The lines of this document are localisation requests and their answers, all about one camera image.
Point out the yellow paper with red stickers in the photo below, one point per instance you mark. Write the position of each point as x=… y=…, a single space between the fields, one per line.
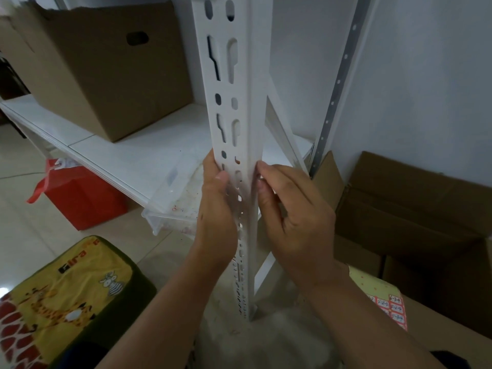
x=369 y=284

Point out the person's left hand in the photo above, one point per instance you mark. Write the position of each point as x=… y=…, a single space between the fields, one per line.
x=215 y=222

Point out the grey perforated metal shelf post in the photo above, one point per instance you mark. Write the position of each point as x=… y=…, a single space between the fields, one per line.
x=338 y=88

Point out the clear plastic container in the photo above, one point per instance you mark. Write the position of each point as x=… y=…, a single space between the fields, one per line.
x=173 y=199

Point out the person's left thumb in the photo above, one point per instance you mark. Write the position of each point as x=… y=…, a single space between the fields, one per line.
x=222 y=182

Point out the white slotted metal shelf post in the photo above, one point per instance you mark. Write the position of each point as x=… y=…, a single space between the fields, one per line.
x=251 y=72

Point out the flat brown cardboard box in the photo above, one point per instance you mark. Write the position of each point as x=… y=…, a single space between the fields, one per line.
x=457 y=338

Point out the person's left forearm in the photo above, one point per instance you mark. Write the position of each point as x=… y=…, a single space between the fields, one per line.
x=169 y=315

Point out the person's right hand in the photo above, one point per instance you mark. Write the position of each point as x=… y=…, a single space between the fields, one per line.
x=307 y=234

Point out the short white metal shelf beam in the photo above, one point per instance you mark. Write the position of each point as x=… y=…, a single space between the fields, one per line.
x=264 y=276

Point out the white shelf board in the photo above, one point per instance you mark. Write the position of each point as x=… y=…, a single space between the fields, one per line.
x=153 y=149

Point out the person's right forearm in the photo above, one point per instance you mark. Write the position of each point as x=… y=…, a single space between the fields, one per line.
x=369 y=326

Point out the yellow cartoon animal print stool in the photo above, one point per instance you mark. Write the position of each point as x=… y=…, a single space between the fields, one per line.
x=65 y=299

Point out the person's right thumb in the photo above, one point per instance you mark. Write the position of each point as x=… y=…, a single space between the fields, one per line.
x=270 y=205

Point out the open brown cardboard box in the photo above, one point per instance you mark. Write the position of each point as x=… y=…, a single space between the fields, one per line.
x=422 y=211

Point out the red bag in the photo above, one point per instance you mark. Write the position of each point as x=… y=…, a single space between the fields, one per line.
x=84 y=199

